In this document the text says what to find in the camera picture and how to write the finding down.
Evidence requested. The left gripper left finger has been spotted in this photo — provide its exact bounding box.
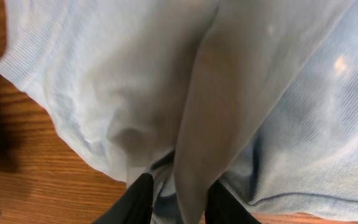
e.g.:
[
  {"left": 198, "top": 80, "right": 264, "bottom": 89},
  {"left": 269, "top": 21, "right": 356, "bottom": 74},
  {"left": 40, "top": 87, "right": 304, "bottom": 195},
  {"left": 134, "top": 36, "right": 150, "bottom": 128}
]
[{"left": 92, "top": 173, "right": 154, "bottom": 224}]

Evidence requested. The light blue printed t-shirt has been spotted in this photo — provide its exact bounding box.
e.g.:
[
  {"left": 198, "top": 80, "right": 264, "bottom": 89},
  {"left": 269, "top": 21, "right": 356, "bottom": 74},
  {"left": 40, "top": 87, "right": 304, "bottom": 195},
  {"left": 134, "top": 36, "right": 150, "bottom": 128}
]
[{"left": 0, "top": 0, "right": 358, "bottom": 223}]

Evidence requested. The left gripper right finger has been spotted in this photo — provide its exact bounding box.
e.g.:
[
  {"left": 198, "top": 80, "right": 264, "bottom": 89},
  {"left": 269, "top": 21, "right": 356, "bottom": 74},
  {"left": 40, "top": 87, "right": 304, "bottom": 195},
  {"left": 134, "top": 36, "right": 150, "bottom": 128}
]
[{"left": 204, "top": 180, "right": 260, "bottom": 224}]

